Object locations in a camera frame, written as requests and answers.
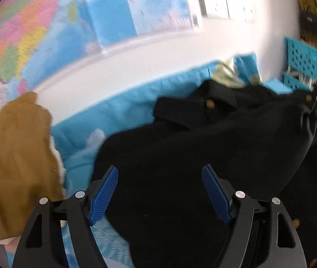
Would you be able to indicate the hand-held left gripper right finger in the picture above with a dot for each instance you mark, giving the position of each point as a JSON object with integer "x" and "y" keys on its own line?
{"x": 217, "y": 198}

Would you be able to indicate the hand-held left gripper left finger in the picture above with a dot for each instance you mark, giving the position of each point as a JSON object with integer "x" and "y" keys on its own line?
{"x": 104, "y": 195}

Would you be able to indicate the black coat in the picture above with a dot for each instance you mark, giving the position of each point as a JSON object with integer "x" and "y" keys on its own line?
{"x": 189, "y": 150}

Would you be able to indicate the cream folded garment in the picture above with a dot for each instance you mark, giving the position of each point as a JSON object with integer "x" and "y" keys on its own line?
{"x": 59, "y": 162}

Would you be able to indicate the black bag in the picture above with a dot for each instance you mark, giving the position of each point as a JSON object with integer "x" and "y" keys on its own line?
{"x": 312, "y": 23}

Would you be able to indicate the blue floral bedsheet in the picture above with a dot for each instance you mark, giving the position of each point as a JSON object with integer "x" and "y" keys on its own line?
{"x": 91, "y": 117}

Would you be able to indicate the mustard folded garment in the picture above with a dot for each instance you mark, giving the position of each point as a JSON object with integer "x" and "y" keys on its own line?
{"x": 16, "y": 159}

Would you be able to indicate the white wall socket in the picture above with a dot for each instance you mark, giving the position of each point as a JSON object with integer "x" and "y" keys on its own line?
{"x": 241, "y": 8}
{"x": 211, "y": 1}

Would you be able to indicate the colourful wall map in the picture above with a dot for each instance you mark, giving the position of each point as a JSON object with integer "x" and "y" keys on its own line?
{"x": 35, "y": 33}

